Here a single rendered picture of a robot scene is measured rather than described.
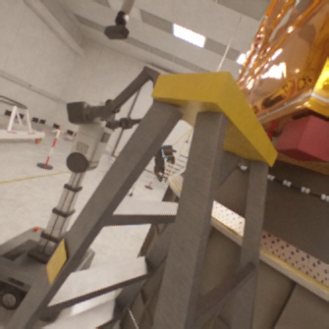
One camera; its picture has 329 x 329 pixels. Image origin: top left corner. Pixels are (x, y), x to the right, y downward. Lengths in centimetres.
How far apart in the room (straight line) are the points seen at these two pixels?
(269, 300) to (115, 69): 1046
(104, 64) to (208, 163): 1074
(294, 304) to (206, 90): 88
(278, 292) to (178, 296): 72
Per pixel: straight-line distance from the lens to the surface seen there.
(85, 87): 1084
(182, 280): 26
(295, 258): 92
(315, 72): 90
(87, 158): 133
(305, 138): 81
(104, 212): 38
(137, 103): 954
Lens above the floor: 139
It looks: 3 degrees down
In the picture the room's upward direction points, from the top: 24 degrees clockwise
